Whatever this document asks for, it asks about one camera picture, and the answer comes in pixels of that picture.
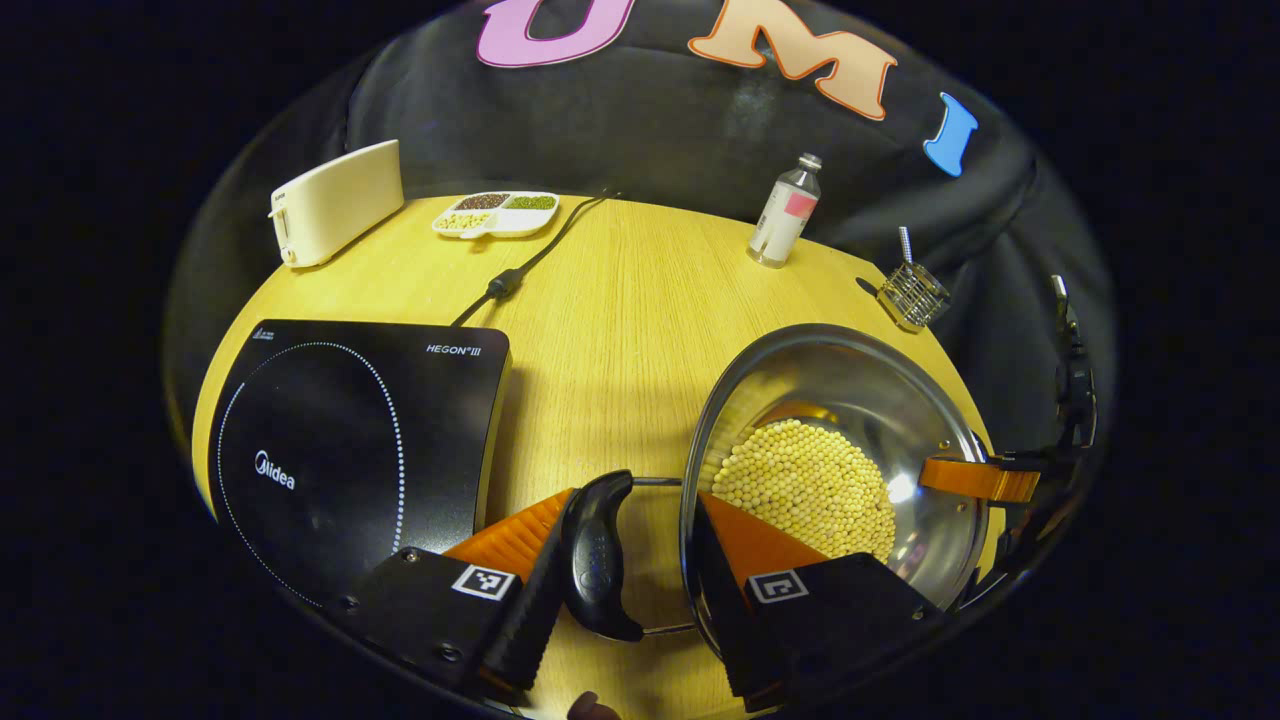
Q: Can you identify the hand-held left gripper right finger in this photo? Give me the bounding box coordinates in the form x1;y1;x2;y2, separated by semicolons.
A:
690;490;946;713

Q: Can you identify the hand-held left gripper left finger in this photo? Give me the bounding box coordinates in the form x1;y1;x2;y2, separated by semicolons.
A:
340;487;581;706

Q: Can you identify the steel pot with black handles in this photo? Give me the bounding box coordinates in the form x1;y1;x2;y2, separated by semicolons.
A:
560;323;993;661

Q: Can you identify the black induction cooktop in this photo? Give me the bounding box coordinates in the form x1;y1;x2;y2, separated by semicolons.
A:
207;319;513;609

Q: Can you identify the heap of yellow soybeans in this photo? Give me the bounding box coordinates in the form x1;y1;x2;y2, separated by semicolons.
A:
710;418;898;563

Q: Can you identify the small clear grid holder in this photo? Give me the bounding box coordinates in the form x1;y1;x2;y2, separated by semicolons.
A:
877;262;952;334

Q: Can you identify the clear bottle with pink label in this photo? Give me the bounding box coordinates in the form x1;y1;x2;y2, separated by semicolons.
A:
747;152;824;269

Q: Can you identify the white divided bean dish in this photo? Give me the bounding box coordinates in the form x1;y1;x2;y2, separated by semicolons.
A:
432;190;561;241

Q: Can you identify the white toaster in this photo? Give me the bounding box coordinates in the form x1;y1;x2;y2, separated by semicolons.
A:
268;139;406;269

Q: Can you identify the black power cable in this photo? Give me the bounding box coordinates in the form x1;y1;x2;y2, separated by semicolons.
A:
450;190;621;328

